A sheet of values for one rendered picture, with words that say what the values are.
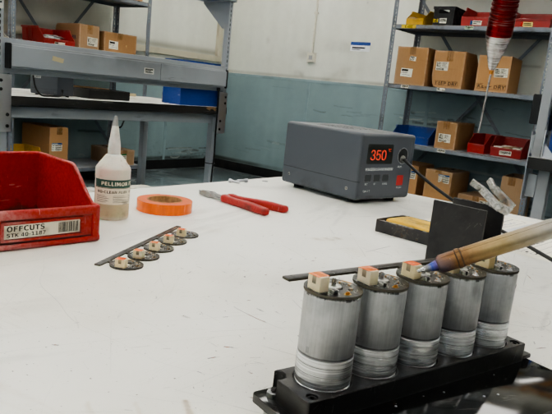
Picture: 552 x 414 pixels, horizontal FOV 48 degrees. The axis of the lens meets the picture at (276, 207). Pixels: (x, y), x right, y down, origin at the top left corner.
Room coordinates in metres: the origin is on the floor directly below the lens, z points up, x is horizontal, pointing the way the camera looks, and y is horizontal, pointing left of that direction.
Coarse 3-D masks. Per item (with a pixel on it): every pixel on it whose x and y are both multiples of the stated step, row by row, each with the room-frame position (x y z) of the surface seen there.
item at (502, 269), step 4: (500, 260) 0.32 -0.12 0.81; (472, 264) 0.31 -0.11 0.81; (476, 264) 0.31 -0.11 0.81; (504, 264) 0.32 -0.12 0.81; (508, 264) 0.32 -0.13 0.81; (512, 264) 0.32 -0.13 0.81; (480, 268) 0.31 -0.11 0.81; (484, 268) 0.31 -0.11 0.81; (492, 268) 0.31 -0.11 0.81; (496, 268) 0.31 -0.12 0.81; (500, 268) 0.30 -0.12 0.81; (504, 268) 0.31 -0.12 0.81; (512, 268) 0.31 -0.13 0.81; (516, 268) 0.31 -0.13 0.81; (492, 272) 0.30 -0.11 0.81; (496, 272) 0.30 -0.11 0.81; (500, 272) 0.30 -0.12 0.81; (504, 272) 0.30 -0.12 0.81; (508, 272) 0.30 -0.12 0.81; (512, 272) 0.30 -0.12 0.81; (516, 272) 0.30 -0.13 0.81
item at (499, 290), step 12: (492, 276) 0.30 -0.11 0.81; (504, 276) 0.30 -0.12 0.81; (516, 276) 0.31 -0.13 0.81; (492, 288) 0.30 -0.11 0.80; (504, 288) 0.30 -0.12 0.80; (492, 300) 0.30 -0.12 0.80; (504, 300) 0.30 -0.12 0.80; (480, 312) 0.30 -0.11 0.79; (492, 312) 0.30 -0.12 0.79; (504, 312) 0.30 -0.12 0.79; (480, 324) 0.30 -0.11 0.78; (492, 324) 0.30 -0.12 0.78; (504, 324) 0.30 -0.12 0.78; (480, 336) 0.30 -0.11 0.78; (492, 336) 0.30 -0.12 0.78; (504, 336) 0.31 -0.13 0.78
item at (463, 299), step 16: (448, 288) 0.29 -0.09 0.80; (464, 288) 0.29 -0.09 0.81; (480, 288) 0.29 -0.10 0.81; (448, 304) 0.29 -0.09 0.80; (464, 304) 0.29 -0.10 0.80; (480, 304) 0.29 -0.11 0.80; (448, 320) 0.29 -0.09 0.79; (464, 320) 0.29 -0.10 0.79; (448, 336) 0.29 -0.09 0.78; (464, 336) 0.29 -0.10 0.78; (448, 352) 0.29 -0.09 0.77; (464, 352) 0.29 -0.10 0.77
